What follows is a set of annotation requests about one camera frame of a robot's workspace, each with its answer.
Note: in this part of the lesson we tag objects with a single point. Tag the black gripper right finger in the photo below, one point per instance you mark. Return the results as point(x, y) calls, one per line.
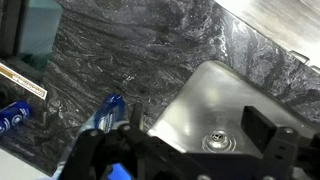
point(283, 150)

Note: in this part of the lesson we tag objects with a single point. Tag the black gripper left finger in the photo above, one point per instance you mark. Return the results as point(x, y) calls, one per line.
point(110, 153)

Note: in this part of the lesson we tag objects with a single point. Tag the clear bottle with blue liquid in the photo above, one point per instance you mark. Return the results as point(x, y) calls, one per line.
point(111, 111)

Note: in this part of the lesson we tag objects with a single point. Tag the blue labelled soap bottle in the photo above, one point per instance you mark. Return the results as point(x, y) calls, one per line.
point(15, 116)

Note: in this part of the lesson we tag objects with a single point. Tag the stainless steel sink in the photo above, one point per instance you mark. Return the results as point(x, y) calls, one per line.
point(213, 100)

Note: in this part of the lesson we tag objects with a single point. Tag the white brown label strip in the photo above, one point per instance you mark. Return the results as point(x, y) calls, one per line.
point(20, 81)

